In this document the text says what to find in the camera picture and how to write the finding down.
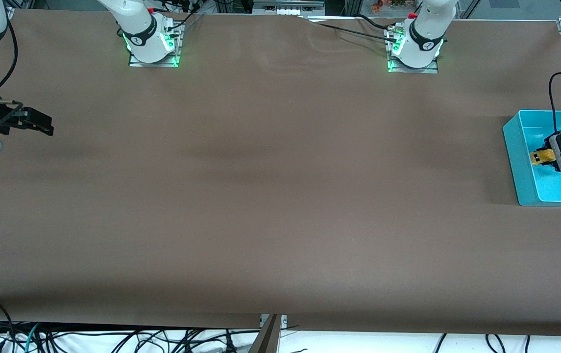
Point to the metal camera post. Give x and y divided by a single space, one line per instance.
268 338

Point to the yellow beetle toy car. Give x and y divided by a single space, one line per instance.
548 155

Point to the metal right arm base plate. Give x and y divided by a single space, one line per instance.
135 63

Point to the teal plastic bin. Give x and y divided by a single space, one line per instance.
554 189

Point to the white power strip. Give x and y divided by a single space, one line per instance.
287 10

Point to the brown table cover mat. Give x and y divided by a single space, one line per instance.
280 196

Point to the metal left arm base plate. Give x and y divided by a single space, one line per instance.
432 71

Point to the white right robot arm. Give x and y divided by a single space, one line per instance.
143 39

